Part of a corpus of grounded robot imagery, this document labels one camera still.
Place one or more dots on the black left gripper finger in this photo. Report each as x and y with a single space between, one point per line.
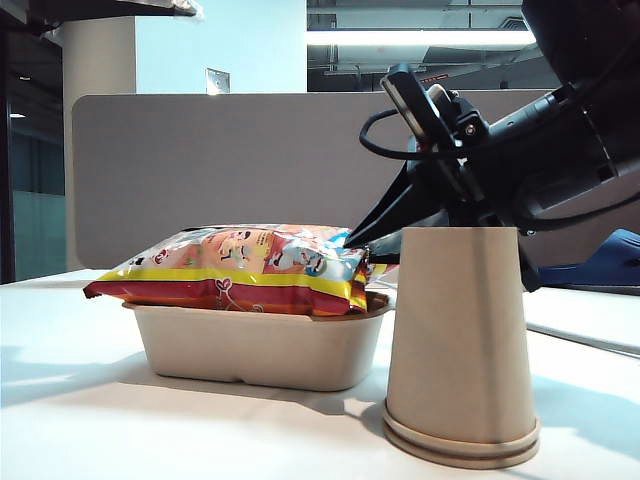
100 6

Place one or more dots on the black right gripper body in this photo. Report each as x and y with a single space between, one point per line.
540 170

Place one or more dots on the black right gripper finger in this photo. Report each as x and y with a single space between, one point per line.
405 200
387 250

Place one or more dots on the colourful chips bag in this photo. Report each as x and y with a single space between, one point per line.
225 270

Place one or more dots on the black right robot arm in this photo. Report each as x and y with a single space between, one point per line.
590 50

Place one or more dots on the beige pulp food box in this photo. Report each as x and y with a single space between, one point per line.
250 350

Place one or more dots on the beige round column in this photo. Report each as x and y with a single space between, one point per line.
100 60

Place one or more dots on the upside-down brown paper cup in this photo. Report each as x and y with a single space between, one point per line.
457 325

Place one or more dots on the dark blue slipper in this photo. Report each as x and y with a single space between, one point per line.
600 260

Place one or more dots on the flat white board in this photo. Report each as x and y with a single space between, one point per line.
590 320

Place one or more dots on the grey fabric desk divider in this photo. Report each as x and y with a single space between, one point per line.
225 175

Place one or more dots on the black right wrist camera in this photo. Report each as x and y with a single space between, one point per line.
425 110

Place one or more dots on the shiny metal wall plate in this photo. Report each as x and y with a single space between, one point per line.
217 81

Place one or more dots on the grey ceiling air duct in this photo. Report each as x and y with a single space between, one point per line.
380 60

